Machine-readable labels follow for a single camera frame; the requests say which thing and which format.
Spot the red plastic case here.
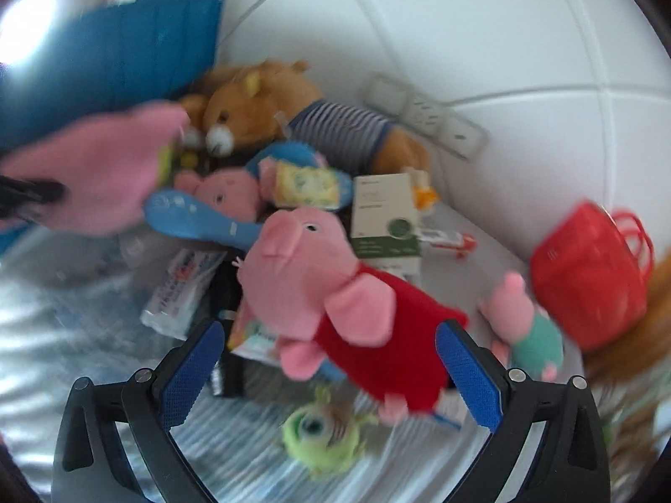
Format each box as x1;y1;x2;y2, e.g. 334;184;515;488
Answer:
530;201;654;353

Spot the pink starfish plush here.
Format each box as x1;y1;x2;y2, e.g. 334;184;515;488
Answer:
1;101;189;235

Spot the blue storage crate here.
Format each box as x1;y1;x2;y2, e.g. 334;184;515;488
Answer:
1;0;224;152

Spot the pink pig plush teal shirt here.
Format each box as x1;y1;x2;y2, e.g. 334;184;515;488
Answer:
478;271;564;381

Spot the white wall power strip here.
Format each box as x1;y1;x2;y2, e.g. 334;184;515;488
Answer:
361;73;489;161

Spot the white green carton box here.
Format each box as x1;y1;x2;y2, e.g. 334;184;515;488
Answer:
350;174;422;278

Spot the pink pig plush red dress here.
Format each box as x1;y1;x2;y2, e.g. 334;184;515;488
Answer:
238;208;468;425

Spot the green one-eyed monster plush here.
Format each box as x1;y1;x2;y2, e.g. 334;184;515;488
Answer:
281;385;379;478

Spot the blue plastic hairbrush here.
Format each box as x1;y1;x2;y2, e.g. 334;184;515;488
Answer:
143;189;262;251

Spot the white blue tissue pack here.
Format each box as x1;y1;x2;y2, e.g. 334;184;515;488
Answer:
140;249;224;341

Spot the brown bear plush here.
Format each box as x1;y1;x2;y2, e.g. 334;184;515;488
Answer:
179;60;430;175

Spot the red white toothpaste tube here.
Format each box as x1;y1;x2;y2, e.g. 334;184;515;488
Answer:
419;228;478;259

